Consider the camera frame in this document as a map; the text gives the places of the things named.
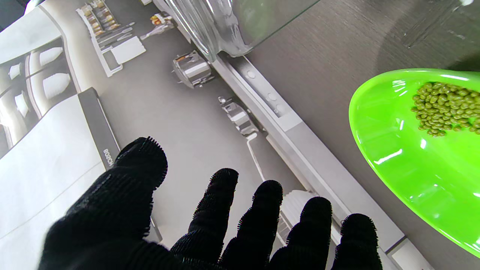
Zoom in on mung beans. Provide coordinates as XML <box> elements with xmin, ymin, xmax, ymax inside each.
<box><xmin>411</xmin><ymin>82</ymin><xmax>480</xmax><ymax>137</ymax></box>

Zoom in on green plastic bowl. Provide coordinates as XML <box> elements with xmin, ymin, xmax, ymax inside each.
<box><xmin>349</xmin><ymin>68</ymin><xmax>480</xmax><ymax>259</ymax></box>

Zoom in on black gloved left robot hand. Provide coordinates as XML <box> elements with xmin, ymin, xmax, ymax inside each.
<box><xmin>37</xmin><ymin>136</ymin><xmax>383</xmax><ymax>270</ymax></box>

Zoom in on clear glass jar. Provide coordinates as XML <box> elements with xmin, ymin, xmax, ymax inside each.
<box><xmin>165</xmin><ymin>0</ymin><xmax>321</xmax><ymax>62</ymax></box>

